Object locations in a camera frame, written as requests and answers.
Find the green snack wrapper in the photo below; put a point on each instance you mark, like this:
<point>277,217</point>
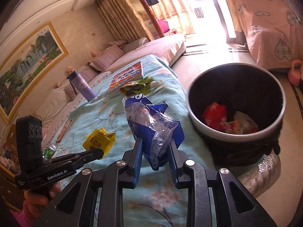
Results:
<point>141,86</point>

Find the pink sofa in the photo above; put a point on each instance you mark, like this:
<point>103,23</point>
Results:
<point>60,102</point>

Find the framed landscape painting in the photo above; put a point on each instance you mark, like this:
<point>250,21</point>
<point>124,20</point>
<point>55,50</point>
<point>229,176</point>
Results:
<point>26,65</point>

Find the person's left hand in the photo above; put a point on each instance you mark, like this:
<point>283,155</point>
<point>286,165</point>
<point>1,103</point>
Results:
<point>38,202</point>

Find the striped pink pillow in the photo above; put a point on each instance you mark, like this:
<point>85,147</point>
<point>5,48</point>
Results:
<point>107,58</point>

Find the wooden stick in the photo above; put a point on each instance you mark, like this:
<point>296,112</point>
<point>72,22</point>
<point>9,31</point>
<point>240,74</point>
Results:
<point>63,131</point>

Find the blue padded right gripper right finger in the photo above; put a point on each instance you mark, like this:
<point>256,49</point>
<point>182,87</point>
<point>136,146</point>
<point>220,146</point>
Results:
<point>177,159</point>

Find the green soda can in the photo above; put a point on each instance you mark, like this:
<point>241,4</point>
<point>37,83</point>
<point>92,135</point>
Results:
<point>49,151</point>

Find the blue plastic bag wrapper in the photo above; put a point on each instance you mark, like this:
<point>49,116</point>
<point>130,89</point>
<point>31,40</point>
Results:
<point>156,129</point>

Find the pink heart pattern cover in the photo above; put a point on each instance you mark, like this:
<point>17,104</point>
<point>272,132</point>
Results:
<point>273,32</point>

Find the yellow snack wrapper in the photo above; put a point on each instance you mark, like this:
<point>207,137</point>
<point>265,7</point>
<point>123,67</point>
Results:
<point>100,139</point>

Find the beige curtain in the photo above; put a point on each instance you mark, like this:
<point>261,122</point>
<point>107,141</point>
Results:
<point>123,20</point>

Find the purple thermos bottle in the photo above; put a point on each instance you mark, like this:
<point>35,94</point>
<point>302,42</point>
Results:
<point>79,85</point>

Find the red snack wrapper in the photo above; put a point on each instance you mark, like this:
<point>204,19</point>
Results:
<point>214,116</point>

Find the black round trash bin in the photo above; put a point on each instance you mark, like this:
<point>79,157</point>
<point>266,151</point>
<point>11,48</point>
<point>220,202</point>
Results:
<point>255,104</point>

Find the red picture book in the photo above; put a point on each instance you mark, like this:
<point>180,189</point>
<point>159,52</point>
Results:
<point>131,73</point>

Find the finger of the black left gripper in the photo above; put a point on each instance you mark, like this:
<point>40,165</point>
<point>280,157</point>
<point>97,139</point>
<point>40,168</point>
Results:
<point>78,159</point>

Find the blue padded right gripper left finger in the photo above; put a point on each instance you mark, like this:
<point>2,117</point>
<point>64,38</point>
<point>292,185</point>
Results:
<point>133,159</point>

